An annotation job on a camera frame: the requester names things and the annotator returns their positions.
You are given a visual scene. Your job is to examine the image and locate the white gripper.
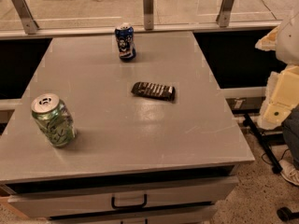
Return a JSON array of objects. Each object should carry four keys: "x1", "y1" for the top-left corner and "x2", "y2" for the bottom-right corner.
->
[{"x1": 255, "y1": 26, "x2": 299, "y2": 130}]

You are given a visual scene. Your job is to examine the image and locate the green soda can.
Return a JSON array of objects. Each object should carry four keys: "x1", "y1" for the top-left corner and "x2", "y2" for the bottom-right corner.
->
[{"x1": 31, "y1": 93, "x2": 76, "y2": 147}]

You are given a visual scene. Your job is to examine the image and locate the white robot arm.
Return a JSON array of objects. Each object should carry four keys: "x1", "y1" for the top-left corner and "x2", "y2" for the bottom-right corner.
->
[{"x1": 255, "y1": 12, "x2": 299, "y2": 130}]

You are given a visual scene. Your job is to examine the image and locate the blue soda can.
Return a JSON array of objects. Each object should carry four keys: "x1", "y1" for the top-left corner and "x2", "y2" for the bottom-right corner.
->
[{"x1": 114, "y1": 22, "x2": 136, "y2": 62}]

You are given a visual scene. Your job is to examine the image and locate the person's jeans leg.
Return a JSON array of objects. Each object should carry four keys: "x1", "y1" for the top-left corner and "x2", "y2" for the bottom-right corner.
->
[{"x1": 282, "y1": 107, "x2": 299, "y2": 170}]

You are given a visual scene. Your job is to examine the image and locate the black chair base leg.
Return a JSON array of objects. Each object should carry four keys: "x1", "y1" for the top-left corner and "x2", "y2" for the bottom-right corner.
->
[{"x1": 243, "y1": 114, "x2": 282, "y2": 174}]

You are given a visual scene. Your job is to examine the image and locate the white sneaker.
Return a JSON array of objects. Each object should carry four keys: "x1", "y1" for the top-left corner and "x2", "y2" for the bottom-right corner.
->
[{"x1": 279, "y1": 160, "x2": 299, "y2": 186}]

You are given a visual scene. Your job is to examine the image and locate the dark striped snack bar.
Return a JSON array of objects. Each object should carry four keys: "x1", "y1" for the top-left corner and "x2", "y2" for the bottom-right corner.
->
[{"x1": 131, "y1": 81, "x2": 176, "y2": 102}]

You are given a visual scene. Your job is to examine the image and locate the black chair caster wheel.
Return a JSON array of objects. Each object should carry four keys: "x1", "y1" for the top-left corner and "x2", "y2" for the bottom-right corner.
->
[{"x1": 277, "y1": 207, "x2": 299, "y2": 222}]

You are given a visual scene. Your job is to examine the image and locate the grey lower drawer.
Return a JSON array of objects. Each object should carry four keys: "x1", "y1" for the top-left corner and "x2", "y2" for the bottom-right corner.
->
[{"x1": 49, "y1": 205, "x2": 217, "y2": 224}]

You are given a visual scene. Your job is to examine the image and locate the grey drawer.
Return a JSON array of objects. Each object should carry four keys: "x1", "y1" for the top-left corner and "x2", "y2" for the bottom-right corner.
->
[
  {"x1": 8, "y1": 176, "x2": 238, "y2": 217},
  {"x1": 49, "y1": 205, "x2": 217, "y2": 224}
]

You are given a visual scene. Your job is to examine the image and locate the grey upper drawer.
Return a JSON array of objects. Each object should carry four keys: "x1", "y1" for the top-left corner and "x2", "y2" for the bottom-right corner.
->
[{"x1": 8, "y1": 176, "x2": 238, "y2": 217}]

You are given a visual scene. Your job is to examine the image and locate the black floor cable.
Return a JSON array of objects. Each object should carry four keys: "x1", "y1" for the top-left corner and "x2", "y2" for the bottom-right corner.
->
[{"x1": 255, "y1": 0, "x2": 278, "y2": 21}]

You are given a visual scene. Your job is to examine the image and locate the right metal railing bracket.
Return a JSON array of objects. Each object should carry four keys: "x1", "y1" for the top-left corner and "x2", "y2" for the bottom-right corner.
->
[{"x1": 216, "y1": 0, "x2": 235, "y2": 27}]

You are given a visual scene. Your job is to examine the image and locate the metal railing bracket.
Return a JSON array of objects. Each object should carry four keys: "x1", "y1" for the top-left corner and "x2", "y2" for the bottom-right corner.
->
[
  {"x1": 216, "y1": 0, "x2": 235, "y2": 27},
  {"x1": 11, "y1": 0, "x2": 39, "y2": 35},
  {"x1": 143, "y1": 0, "x2": 154, "y2": 30}
]

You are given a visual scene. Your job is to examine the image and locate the middle metal railing bracket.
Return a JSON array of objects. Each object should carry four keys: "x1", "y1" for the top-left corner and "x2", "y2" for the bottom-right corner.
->
[{"x1": 143, "y1": 0, "x2": 154, "y2": 30}]

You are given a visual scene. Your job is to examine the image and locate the black drawer handle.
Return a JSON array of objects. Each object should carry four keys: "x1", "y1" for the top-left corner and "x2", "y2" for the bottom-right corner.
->
[{"x1": 110, "y1": 194, "x2": 148, "y2": 210}]

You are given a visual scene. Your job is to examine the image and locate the left metal railing bracket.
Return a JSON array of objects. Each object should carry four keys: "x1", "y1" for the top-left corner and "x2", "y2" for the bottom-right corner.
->
[{"x1": 11, "y1": 0, "x2": 39, "y2": 35}]

